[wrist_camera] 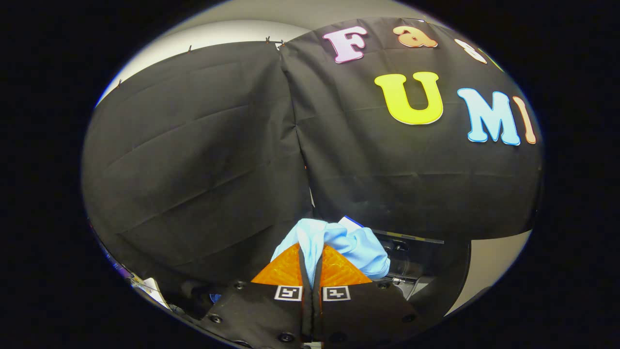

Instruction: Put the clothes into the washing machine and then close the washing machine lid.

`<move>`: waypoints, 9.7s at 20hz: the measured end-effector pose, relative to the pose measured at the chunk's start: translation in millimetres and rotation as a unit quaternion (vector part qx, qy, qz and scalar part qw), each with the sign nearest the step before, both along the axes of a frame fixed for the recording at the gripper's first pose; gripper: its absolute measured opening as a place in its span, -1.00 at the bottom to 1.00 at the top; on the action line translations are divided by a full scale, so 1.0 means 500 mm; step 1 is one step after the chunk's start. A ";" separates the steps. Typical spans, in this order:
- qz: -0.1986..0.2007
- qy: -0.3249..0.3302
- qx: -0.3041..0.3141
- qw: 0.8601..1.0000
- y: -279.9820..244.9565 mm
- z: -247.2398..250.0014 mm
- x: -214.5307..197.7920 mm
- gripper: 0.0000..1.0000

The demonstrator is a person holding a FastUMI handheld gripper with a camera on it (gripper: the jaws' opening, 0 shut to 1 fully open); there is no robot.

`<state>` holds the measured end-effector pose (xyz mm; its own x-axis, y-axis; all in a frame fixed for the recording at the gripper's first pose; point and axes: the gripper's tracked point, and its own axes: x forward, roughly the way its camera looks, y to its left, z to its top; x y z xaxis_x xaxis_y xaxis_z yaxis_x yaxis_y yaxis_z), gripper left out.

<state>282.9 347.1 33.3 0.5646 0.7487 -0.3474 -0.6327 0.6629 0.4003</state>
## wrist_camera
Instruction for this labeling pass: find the light blue polo shirt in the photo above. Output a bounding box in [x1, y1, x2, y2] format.
[270, 217, 391, 287]

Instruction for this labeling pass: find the dark washing machine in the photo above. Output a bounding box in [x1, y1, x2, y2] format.
[373, 230, 471, 318]

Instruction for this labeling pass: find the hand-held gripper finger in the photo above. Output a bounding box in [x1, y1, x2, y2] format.
[312, 244, 428, 349]
[196, 242, 314, 349]

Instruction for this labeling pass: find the small white object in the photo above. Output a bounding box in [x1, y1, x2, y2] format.
[131, 276, 170, 310]

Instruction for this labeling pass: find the black backdrop cloth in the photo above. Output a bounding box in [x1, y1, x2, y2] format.
[81, 17, 543, 303]

